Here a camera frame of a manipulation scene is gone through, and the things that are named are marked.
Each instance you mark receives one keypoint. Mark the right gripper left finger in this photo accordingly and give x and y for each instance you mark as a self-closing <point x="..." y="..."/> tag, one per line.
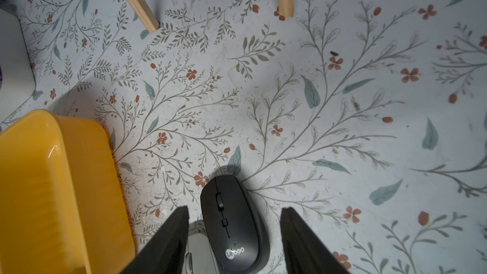
<point x="165" y="252"/>

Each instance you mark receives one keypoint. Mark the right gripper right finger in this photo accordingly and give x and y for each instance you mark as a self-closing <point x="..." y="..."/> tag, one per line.
<point x="304" y="252"/>

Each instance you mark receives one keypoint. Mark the light grey mouse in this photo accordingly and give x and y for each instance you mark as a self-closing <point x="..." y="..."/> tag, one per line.
<point x="199" y="256"/>

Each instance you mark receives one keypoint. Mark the black mouse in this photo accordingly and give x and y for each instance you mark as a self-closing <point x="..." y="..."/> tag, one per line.
<point x="236" y="232"/>

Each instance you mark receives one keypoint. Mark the yellow plastic storage box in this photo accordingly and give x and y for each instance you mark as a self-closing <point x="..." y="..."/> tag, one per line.
<point x="62" y="208"/>

